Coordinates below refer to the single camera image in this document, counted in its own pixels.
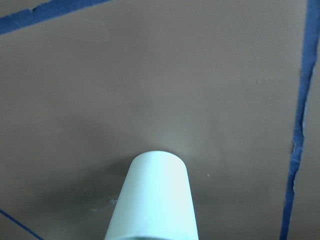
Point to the mint green cup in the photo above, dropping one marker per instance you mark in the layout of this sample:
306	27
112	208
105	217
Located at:
155	202

